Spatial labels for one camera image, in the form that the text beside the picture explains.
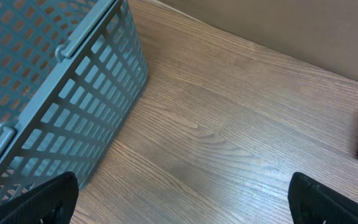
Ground dark grey plastic basket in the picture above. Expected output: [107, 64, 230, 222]
[0, 0, 148, 205]

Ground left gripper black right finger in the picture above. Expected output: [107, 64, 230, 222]
[288, 172, 358, 224]

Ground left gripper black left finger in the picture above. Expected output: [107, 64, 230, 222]
[0, 172, 79, 224]

